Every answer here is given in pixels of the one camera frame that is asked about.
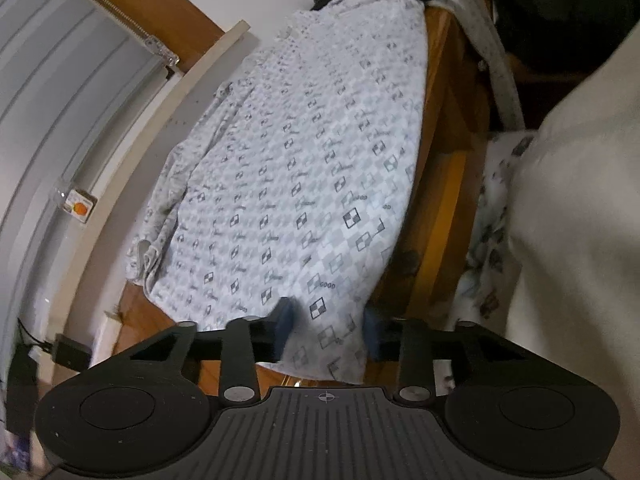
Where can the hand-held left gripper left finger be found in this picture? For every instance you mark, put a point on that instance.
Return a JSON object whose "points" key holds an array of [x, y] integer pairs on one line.
{"points": [[285, 325]]}

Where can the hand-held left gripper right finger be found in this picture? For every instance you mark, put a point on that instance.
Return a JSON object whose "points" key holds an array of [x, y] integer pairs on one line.
{"points": [[372, 332]]}

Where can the white patterned shirt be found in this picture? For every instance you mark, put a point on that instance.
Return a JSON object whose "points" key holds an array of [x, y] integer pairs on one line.
{"points": [[310, 160]]}

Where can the patterned bed sheet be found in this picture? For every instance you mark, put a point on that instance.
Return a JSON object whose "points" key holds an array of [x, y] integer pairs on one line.
{"points": [[492, 220]]}

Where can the black charger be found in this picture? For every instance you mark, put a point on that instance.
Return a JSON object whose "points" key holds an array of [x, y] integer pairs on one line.
{"points": [[72, 351]]}

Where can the cream window sill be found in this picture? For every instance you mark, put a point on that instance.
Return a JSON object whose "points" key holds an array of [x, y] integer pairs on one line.
{"points": [[130, 160]]}

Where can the glass jar orange label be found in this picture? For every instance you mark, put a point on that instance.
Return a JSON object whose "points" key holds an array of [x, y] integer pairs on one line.
{"points": [[75, 202]]}

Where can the black box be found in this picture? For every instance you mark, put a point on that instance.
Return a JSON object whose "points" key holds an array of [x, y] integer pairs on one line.
{"points": [[22, 390]]}

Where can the white window blinds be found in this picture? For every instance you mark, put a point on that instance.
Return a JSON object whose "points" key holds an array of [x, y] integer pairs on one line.
{"points": [[50, 85]]}

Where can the wooden window frame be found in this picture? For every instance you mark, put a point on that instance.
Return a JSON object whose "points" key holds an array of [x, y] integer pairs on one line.
{"points": [[165, 10]]}

